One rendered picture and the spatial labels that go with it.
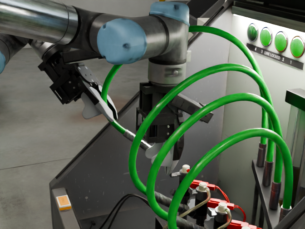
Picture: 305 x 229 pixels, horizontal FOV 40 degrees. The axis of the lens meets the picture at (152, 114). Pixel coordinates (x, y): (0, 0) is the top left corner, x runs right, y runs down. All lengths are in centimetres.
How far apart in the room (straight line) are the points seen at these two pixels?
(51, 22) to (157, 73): 22
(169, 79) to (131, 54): 13
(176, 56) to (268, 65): 38
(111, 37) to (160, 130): 24
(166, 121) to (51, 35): 27
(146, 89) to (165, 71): 5
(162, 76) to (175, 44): 7
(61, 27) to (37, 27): 5
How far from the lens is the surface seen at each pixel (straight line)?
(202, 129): 132
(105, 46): 73
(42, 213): 285
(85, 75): 98
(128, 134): 100
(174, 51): 80
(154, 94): 83
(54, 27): 75
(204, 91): 127
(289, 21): 101
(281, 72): 109
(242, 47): 95
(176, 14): 79
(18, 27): 72
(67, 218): 111
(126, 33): 70
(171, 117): 85
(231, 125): 130
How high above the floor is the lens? 158
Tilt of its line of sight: 21 degrees down
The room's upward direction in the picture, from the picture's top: 1 degrees clockwise
